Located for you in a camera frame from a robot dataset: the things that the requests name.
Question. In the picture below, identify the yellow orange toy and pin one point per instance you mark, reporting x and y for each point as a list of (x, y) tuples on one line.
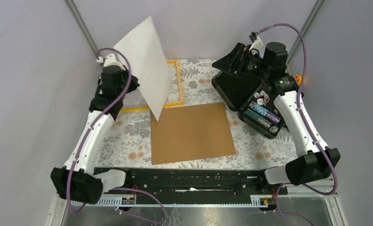
[(298, 79)]

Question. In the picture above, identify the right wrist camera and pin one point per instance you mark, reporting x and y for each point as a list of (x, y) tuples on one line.
[(256, 42)]

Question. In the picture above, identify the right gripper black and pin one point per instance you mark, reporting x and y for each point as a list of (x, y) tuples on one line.
[(227, 64)]

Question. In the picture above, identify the aluminium corner post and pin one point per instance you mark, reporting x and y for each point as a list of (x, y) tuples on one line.
[(306, 26), (82, 25)]

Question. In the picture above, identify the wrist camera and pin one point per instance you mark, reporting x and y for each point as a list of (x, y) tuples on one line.
[(256, 42), (109, 60)]

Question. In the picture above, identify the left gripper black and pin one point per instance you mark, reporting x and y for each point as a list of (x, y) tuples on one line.
[(133, 84)]

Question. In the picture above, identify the blue white chip stack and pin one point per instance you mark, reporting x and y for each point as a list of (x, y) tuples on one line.
[(258, 109)]

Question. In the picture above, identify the green chip stack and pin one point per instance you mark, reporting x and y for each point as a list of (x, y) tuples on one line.
[(252, 115)]

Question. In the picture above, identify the purple chip stack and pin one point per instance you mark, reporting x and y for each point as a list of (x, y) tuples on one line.
[(273, 118)]

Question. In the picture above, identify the right aluminium corner post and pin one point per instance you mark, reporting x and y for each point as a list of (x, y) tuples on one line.
[(306, 26)]

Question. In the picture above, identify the left aluminium corner post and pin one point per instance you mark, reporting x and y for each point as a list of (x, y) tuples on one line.
[(82, 25)]

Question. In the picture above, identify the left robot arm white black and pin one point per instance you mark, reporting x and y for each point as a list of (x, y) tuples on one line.
[(77, 179)]

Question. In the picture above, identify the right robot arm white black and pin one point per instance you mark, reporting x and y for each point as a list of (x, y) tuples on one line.
[(315, 159)]

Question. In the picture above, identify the white slotted cable duct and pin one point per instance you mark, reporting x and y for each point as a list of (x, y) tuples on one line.
[(130, 201)]

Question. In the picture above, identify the brown cardboard backing board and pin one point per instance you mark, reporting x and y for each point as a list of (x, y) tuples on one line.
[(191, 133)]

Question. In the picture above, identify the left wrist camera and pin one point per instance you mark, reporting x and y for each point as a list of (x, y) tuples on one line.
[(109, 60)]

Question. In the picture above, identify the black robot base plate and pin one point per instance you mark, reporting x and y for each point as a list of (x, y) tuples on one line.
[(196, 185)]

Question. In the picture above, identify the black poker chip case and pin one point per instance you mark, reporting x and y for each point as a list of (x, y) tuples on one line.
[(239, 93)]

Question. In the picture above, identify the building and sky photo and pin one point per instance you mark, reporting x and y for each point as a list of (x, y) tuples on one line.
[(143, 49)]

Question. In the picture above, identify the yellow wooden picture frame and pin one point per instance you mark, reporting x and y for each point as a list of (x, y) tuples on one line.
[(134, 101)]

